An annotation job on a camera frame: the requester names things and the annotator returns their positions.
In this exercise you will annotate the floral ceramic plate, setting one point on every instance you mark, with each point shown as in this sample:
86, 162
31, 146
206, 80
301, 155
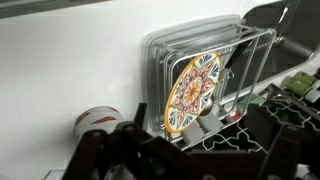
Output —
193, 90

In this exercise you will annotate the green soap bottle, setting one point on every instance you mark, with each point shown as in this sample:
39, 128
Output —
296, 83

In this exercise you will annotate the green sponge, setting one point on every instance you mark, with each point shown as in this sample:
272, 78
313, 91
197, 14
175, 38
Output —
251, 101

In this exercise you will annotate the metal spoon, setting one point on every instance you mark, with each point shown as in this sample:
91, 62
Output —
207, 106

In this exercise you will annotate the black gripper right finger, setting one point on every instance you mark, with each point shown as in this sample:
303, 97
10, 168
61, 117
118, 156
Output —
286, 150

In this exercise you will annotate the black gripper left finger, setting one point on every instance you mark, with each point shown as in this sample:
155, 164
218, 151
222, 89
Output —
90, 150

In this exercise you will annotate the clear plastic drain tray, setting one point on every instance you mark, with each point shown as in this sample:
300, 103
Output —
153, 66

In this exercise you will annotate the stainless steel sink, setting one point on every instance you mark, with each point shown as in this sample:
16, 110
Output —
296, 36

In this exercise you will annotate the white crock red chili print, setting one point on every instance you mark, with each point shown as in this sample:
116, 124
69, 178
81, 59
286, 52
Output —
96, 118

